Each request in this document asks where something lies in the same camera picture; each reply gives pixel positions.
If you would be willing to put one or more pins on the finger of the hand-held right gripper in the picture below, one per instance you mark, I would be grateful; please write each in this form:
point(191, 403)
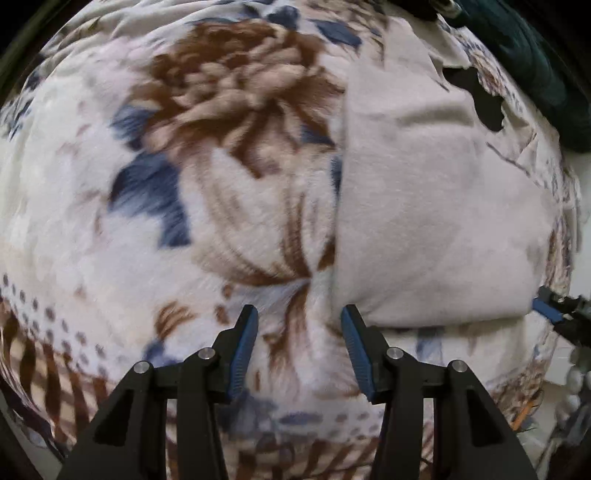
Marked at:
point(549, 310)

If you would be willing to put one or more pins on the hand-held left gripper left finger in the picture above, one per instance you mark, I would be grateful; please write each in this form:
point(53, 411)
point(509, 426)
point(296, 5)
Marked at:
point(244, 348)

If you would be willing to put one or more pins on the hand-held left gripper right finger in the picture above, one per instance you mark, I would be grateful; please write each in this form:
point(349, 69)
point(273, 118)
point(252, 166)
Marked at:
point(356, 350)

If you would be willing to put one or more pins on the beige small garment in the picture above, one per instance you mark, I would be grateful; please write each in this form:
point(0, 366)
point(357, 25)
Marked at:
point(438, 194)

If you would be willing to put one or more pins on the floral fleece blanket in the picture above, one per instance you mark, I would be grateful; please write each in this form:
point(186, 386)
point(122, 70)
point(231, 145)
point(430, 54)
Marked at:
point(184, 207)

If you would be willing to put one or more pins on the dark green cloth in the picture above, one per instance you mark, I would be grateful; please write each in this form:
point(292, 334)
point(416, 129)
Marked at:
point(531, 60)

